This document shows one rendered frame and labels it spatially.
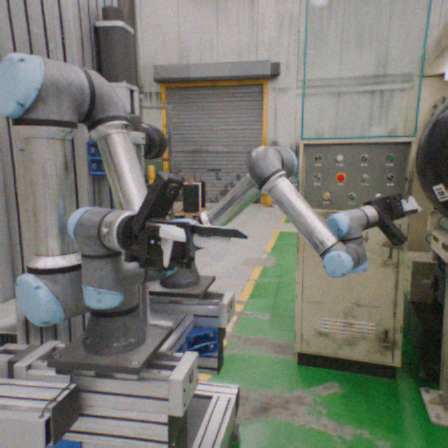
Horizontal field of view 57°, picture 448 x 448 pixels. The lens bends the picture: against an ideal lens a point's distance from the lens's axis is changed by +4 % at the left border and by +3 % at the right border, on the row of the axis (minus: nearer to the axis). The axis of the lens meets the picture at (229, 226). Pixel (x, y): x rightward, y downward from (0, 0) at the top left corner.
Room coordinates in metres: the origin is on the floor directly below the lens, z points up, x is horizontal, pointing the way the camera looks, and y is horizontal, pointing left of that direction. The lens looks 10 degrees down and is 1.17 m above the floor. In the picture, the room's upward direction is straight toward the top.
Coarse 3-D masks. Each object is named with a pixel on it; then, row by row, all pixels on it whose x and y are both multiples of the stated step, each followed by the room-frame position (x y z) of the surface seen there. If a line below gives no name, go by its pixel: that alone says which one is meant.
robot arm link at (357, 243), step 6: (342, 240) 1.23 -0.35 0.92; (348, 240) 1.22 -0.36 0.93; (354, 240) 1.22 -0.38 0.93; (360, 240) 1.22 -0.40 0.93; (354, 246) 1.20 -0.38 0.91; (360, 246) 1.22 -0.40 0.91; (360, 252) 1.19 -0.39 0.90; (360, 258) 1.17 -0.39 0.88; (366, 258) 1.22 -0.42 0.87; (360, 264) 1.20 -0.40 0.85; (366, 264) 1.22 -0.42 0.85; (354, 270) 1.21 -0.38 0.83; (360, 270) 1.20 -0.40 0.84
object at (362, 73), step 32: (320, 0) 2.18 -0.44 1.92; (352, 0) 2.14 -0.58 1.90; (384, 0) 2.10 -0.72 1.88; (416, 0) 2.07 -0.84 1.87; (320, 32) 2.18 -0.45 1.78; (352, 32) 2.14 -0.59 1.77; (384, 32) 2.10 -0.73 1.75; (416, 32) 2.06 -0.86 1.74; (320, 64) 2.17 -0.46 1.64; (352, 64) 2.13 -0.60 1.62; (384, 64) 2.09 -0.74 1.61; (416, 64) 2.06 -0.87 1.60; (320, 96) 2.17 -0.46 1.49; (352, 96) 2.13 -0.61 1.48; (384, 96) 2.09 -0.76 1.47; (416, 96) 2.05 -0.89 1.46; (320, 128) 2.17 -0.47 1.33; (352, 128) 2.13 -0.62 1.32; (384, 128) 2.09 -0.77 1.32; (416, 128) 2.04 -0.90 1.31
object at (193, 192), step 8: (184, 184) 7.74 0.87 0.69; (192, 184) 7.70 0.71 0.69; (200, 184) 8.49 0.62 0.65; (184, 192) 7.73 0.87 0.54; (192, 192) 7.70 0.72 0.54; (200, 192) 8.48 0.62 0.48; (184, 200) 7.74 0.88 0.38; (192, 200) 7.70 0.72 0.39; (200, 200) 8.48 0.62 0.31; (176, 208) 8.37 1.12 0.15; (184, 208) 7.74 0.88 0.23; (192, 208) 7.70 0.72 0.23; (200, 208) 8.34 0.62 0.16; (208, 208) 8.44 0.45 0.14; (176, 216) 8.09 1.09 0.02; (192, 216) 7.68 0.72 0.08
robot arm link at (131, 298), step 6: (132, 288) 0.94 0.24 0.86; (138, 288) 0.98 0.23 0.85; (126, 294) 0.93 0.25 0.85; (132, 294) 0.94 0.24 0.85; (138, 294) 0.97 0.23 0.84; (126, 300) 0.93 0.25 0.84; (132, 300) 0.94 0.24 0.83; (138, 300) 0.97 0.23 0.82; (120, 306) 0.92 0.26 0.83; (126, 306) 0.93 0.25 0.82; (132, 306) 0.94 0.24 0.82
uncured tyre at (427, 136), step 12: (444, 108) 1.50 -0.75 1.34; (432, 120) 1.58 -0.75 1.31; (444, 120) 1.46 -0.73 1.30; (432, 132) 1.49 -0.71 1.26; (444, 132) 1.45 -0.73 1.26; (420, 144) 1.62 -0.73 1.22; (432, 144) 1.47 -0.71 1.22; (444, 144) 1.44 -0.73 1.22; (420, 156) 1.57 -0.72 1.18; (432, 156) 1.47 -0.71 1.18; (444, 156) 1.44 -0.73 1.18; (420, 168) 1.57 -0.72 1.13; (432, 168) 1.47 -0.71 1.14; (444, 168) 1.44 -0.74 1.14; (420, 180) 1.62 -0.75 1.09; (432, 180) 1.47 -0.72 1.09; (444, 180) 1.44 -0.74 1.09; (432, 192) 1.49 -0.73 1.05; (444, 204) 1.46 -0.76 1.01
